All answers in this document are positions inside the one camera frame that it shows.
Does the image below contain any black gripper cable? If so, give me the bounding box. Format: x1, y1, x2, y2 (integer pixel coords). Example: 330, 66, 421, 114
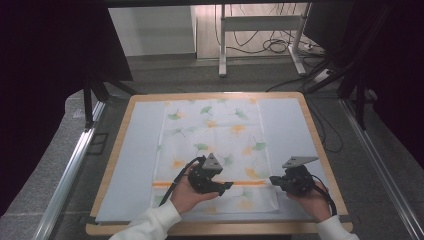
158, 155, 205, 207
312, 174, 338, 217

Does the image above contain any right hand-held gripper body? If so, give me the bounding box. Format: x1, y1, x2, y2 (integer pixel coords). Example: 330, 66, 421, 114
281, 155, 320, 196

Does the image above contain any white power adapter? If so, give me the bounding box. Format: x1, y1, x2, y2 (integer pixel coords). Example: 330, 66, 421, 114
313, 68, 335, 84

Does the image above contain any tangle of black floor cables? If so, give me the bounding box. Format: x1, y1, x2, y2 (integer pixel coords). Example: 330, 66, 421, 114
214, 3, 326, 56

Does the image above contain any dark curtain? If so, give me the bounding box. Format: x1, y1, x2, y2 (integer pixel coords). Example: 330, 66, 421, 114
0, 0, 134, 218
346, 0, 424, 168

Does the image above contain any white panel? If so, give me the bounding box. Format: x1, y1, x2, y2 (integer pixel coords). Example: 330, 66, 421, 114
108, 5, 198, 58

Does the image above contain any white power strip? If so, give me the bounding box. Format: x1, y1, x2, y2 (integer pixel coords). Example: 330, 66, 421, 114
300, 42, 326, 55

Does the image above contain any black metal stand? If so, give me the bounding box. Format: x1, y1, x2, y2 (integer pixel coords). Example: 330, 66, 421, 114
304, 0, 395, 131
82, 77, 138, 130

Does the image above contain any pale blue table mat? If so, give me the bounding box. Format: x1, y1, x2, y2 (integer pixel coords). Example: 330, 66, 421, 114
94, 97, 330, 224

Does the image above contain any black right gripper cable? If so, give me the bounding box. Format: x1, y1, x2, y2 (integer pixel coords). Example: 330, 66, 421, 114
312, 174, 338, 217

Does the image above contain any person's right hand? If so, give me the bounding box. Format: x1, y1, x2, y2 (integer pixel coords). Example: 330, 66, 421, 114
286, 188, 333, 223

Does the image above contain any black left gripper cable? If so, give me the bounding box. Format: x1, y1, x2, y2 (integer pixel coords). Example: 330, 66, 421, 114
158, 155, 205, 207

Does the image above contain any person's left hand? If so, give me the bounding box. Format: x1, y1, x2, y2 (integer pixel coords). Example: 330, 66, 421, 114
169, 164, 220, 216

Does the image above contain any long black floor cable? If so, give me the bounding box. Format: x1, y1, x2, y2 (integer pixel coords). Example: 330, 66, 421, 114
265, 77, 344, 154

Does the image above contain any white metal desk frame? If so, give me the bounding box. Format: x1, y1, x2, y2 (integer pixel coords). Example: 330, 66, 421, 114
218, 3, 313, 78

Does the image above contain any aluminium floor rail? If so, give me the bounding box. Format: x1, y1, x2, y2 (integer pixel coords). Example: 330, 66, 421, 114
33, 99, 108, 240
338, 98, 424, 240

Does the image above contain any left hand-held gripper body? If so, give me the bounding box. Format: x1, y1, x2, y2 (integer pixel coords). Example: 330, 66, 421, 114
187, 153, 225, 196

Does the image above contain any white leaf-print cloth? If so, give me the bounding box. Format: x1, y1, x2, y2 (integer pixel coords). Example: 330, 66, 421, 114
150, 98, 280, 215

